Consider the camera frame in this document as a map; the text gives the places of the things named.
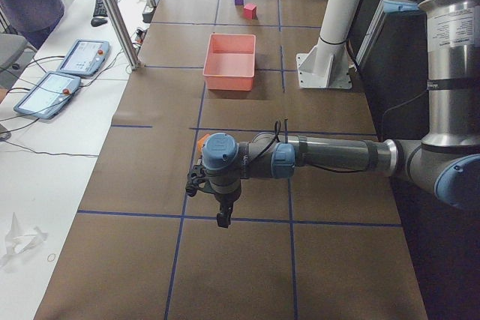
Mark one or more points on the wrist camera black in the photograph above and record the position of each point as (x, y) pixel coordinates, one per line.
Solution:
(197, 181)

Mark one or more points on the black computer mouse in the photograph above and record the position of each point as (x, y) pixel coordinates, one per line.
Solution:
(98, 21)

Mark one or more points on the lower teach pendant tablet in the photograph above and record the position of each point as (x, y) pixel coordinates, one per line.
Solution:
(49, 96)

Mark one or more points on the red block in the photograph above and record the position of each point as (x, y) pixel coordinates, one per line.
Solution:
(250, 11)

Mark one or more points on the rubber band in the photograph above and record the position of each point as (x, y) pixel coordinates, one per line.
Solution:
(51, 257)

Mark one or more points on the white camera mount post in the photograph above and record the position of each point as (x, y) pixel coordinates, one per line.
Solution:
(326, 65)

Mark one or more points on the teach pendant tablet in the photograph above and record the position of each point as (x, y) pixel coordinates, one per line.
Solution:
(49, 96)
(85, 57)

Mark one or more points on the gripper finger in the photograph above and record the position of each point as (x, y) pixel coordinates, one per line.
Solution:
(221, 218)
(228, 213)

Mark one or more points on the aluminium frame post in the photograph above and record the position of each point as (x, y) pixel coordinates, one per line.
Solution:
(122, 33)

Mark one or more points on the crumpled white paper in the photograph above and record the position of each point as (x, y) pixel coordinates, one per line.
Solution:
(17, 241)

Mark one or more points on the orange block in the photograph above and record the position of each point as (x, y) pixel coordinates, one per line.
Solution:
(201, 142)

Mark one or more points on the grey office chair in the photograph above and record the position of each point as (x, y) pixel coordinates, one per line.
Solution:
(12, 47)

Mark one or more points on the pink plastic bin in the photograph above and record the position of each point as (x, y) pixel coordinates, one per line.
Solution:
(230, 62)

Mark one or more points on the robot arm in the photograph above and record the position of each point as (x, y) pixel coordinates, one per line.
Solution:
(445, 162)

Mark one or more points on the upper teach pendant tablet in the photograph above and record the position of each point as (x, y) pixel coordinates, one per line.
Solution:
(85, 57)

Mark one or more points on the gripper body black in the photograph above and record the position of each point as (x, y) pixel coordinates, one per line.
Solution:
(225, 199)

